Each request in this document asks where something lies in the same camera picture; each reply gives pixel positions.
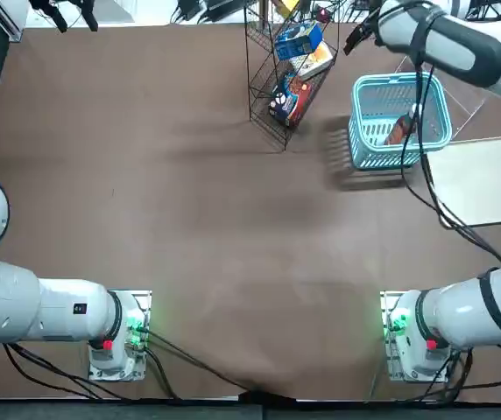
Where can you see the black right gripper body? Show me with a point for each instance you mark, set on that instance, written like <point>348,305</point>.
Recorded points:
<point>372,22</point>

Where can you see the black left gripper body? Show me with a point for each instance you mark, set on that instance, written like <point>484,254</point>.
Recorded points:
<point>62,2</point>

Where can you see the blue Oreo cookie box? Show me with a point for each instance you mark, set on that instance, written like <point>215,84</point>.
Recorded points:
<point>296,41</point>

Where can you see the red tea bottle white cap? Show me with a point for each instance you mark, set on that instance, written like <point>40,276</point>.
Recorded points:
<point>397,131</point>

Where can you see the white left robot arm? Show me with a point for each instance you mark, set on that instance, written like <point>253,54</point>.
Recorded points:
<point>36,306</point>

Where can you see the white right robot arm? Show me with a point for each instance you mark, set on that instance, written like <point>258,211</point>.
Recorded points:
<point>452,39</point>

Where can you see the white fries snack packet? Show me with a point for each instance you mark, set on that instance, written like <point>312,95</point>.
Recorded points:
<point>316,59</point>

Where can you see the light blue plastic basket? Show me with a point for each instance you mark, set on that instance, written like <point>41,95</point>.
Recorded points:
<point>390,79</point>

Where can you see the clear acrylic beverage shelf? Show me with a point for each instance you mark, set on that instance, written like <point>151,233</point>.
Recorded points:
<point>465,109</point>

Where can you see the yellow nabati wafer box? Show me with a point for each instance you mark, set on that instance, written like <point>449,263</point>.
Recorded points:
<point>287,6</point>

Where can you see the dark Chocofello cookie box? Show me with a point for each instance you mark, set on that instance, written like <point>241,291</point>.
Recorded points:
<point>292,102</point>

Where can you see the black power adapter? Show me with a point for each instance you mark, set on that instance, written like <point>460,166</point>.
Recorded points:
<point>189,9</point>

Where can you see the grey power adapter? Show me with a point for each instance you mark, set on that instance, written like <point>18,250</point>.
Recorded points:
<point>224,5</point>

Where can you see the cream plastic tray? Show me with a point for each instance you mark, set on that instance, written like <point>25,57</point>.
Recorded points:
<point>487,184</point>

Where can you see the black switch box red light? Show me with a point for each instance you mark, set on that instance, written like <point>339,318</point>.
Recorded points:
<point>325,16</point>

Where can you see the aluminium camera post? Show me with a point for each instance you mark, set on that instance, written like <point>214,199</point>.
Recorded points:
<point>266,9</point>

